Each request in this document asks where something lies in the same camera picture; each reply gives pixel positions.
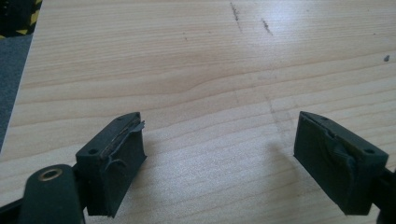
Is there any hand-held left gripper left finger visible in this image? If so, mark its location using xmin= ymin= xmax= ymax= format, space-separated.
xmin=75 ymin=111 xmax=148 ymax=218

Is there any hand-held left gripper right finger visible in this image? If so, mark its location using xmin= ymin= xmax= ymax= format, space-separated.
xmin=293 ymin=110 xmax=389 ymax=217

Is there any black yellow striped stand base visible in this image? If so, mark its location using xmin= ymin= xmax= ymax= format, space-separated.
xmin=0 ymin=0 xmax=43 ymax=40

